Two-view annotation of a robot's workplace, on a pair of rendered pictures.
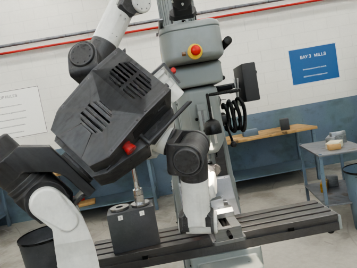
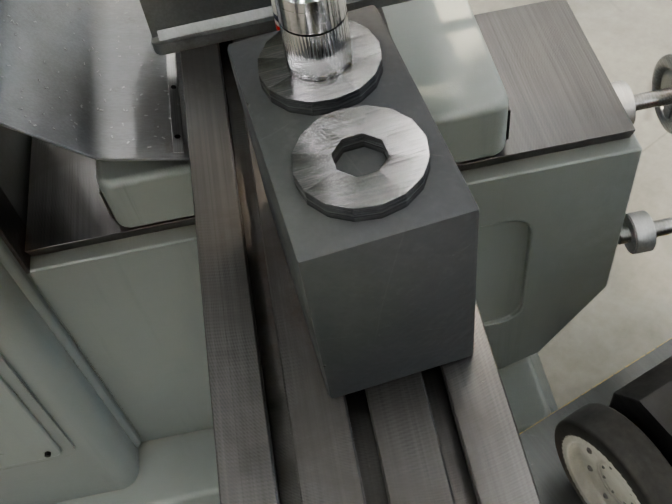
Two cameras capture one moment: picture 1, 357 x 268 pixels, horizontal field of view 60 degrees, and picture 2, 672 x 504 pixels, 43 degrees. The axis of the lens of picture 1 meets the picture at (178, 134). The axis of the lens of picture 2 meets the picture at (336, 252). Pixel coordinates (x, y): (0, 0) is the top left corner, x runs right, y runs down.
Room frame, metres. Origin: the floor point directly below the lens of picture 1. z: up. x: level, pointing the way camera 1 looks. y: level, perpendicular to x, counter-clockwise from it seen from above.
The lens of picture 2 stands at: (1.48, 0.72, 1.54)
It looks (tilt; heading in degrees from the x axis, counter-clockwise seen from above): 53 degrees down; 270
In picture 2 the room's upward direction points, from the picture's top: 10 degrees counter-clockwise
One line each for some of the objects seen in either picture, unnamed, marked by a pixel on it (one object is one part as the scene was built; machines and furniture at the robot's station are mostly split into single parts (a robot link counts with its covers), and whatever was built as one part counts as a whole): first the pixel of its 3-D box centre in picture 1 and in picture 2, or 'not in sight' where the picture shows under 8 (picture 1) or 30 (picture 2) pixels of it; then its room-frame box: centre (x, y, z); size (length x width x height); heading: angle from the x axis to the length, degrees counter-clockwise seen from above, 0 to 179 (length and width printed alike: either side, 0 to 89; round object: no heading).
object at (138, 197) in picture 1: (138, 196); (314, 25); (1.47, 0.24, 1.16); 0.05 x 0.05 x 0.06
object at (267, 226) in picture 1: (210, 235); (286, 47); (1.50, -0.07, 0.90); 1.24 x 0.23 x 0.08; 92
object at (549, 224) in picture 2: not in sight; (340, 246); (1.48, -0.12, 0.44); 0.80 x 0.30 x 0.60; 2
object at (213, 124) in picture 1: (212, 126); not in sight; (1.30, -0.15, 1.45); 0.07 x 0.07 x 0.06
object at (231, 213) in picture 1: (219, 212); not in sight; (1.45, -0.13, 1.02); 0.12 x 0.06 x 0.04; 94
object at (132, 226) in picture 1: (133, 224); (352, 197); (1.47, 0.29, 1.03); 0.22 x 0.12 x 0.20; 98
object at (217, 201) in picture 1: (216, 203); not in sight; (1.51, -0.12, 1.05); 0.06 x 0.05 x 0.06; 94
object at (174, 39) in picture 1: (188, 50); not in sight; (1.52, -0.12, 1.81); 0.47 x 0.26 x 0.16; 2
